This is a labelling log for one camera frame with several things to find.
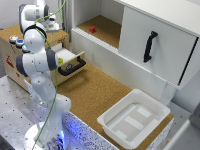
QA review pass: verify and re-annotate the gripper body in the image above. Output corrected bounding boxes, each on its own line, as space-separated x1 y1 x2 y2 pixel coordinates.
46 12 63 34

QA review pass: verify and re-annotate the wooden drawer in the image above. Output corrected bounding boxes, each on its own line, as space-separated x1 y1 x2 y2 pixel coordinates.
50 42 87 77

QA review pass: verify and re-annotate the pink block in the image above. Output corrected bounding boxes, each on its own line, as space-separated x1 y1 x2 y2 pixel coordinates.
88 25 97 34

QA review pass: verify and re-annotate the blue button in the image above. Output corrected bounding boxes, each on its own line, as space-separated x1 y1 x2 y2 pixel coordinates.
15 38 26 48

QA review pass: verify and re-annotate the green button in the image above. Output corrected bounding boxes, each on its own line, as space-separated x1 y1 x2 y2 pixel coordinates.
21 45 30 53

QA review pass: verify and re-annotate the red button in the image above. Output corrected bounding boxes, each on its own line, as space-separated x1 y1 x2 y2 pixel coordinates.
8 34 19 44

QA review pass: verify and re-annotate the wooden drawer box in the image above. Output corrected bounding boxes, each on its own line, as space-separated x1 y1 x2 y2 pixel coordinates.
0 22 71 94

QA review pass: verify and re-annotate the white cabinet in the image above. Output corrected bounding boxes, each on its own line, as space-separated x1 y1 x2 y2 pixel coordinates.
70 0 200 107

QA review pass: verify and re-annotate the white sliding door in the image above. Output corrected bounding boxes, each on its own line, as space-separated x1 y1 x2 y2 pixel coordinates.
117 5 200 87

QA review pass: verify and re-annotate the white plastic box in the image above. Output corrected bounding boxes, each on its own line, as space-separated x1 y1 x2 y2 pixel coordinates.
96 88 171 150

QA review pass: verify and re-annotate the black drawer handle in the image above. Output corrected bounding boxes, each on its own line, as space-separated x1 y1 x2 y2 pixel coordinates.
57 55 87 77

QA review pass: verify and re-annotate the green cable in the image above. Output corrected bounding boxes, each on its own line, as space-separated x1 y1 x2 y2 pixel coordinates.
31 0 68 150

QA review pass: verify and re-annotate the black door handle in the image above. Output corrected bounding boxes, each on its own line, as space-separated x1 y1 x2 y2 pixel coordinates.
142 30 159 64

